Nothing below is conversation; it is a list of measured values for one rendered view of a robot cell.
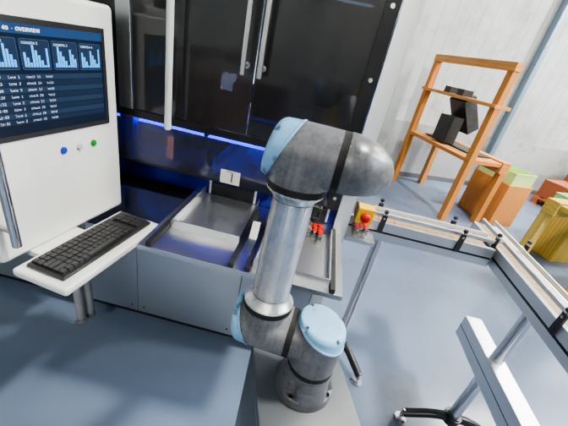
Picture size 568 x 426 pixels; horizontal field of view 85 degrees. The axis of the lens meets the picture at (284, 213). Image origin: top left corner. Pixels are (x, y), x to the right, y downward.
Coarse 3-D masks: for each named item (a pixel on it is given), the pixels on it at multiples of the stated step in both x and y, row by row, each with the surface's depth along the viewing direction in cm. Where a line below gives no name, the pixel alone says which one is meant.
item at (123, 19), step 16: (128, 0) 108; (128, 16) 111; (128, 32) 113; (128, 48) 115; (128, 64) 118; (128, 80) 121; (128, 96) 123; (128, 112) 126; (144, 112) 125; (192, 128) 125; (208, 128) 124; (256, 144) 124; (128, 160) 136
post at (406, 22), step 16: (416, 0) 96; (400, 16) 99; (416, 16) 98; (400, 32) 101; (400, 48) 103; (384, 64) 105; (400, 64) 105; (384, 80) 107; (384, 96) 110; (368, 112) 114; (384, 112) 112; (368, 128) 115; (352, 208) 130; (336, 224) 134
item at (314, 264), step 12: (312, 240) 127; (324, 240) 129; (312, 252) 120; (324, 252) 121; (300, 264) 112; (312, 264) 113; (324, 264) 114; (300, 276) 103; (312, 276) 102; (324, 276) 108
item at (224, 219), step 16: (192, 208) 131; (208, 208) 134; (224, 208) 136; (240, 208) 139; (256, 208) 139; (176, 224) 115; (192, 224) 114; (208, 224) 123; (224, 224) 125; (240, 224) 127; (224, 240) 115
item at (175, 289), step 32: (32, 256) 170; (128, 256) 160; (160, 256) 157; (96, 288) 174; (128, 288) 170; (160, 288) 167; (192, 288) 163; (224, 288) 160; (192, 320) 174; (224, 320) 170
